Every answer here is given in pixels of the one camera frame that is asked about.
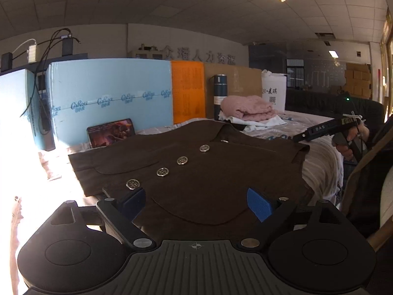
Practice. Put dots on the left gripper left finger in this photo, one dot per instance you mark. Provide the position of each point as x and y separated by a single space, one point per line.
118 216

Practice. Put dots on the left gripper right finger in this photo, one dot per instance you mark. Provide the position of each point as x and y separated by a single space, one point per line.
272 217

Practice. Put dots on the brown leather jacket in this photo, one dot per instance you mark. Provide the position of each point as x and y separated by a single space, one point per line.
191 183

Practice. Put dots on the person's right hand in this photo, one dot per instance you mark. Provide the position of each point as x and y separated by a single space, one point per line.
344 142

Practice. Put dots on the black leather sofa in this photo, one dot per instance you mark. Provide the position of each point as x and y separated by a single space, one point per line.
334 106

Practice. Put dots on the stacked cardboard boxes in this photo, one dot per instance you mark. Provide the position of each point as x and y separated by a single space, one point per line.
358 80

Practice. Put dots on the white shopping bag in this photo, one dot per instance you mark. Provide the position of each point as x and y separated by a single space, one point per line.
274 89

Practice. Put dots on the black smartphone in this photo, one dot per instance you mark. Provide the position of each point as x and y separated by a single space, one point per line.
109 133

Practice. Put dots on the pink knitted sweater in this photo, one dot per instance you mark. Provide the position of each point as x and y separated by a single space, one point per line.
251 108

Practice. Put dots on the brown cardboard box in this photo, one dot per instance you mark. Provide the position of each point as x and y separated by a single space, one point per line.
241 81

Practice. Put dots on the large light blue box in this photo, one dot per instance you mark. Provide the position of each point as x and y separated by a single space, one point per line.
90 92

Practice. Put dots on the dark blue thermos bottle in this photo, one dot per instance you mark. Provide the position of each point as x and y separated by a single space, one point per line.
220 91

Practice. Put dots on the orange box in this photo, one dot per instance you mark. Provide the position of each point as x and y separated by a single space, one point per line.
188 90

